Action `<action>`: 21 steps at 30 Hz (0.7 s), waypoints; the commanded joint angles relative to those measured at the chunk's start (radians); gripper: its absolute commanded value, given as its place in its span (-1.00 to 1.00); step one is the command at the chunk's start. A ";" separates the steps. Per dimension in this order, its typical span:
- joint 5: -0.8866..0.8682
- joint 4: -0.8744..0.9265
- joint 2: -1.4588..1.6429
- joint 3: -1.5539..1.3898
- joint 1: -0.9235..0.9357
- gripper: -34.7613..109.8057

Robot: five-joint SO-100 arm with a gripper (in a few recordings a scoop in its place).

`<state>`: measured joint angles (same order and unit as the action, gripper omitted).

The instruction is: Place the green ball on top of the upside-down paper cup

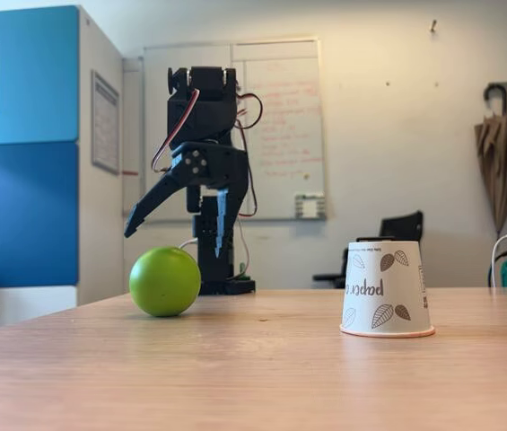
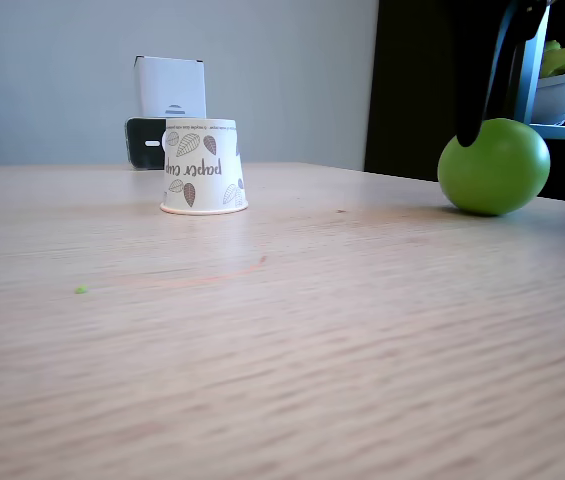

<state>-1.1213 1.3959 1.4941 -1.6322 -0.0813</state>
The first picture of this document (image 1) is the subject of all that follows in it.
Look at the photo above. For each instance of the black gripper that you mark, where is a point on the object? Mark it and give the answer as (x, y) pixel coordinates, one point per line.
(222, 165)

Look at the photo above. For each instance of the green ball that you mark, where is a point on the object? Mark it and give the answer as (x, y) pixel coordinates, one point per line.
(163, 283)

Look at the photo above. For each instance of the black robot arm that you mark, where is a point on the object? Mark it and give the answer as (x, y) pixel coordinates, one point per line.
(208, 83)

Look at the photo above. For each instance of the white paper cup leaf print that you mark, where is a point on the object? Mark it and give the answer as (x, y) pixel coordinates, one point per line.
(385, 292)

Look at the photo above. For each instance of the green controller board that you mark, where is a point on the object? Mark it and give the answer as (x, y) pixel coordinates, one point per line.
(242, 270)

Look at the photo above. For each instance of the narrow whiteboard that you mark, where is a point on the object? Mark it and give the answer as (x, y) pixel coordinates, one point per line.
(132, 134)

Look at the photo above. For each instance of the blue locker cabinet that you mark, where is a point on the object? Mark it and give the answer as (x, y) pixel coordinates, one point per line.
(100, 202)

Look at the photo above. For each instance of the large whiteboard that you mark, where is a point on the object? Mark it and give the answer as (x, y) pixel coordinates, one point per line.
(289, 134)

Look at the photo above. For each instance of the framed notice sheet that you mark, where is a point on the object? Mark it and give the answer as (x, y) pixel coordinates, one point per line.
(105, 121)

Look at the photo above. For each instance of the dark blue locker door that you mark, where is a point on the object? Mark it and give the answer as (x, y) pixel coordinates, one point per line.
(33, 215)

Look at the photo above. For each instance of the black office chair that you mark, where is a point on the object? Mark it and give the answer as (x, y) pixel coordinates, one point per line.
(401, 224)

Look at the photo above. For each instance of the light blue locker door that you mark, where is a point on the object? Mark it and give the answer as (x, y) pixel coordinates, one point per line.
(33, 76)

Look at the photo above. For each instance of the brown folded umbrella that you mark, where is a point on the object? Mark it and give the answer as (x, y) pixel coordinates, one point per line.
(504, 161)

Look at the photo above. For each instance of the metal wall hook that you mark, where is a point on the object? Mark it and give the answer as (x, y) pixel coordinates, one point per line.
(433, 25)

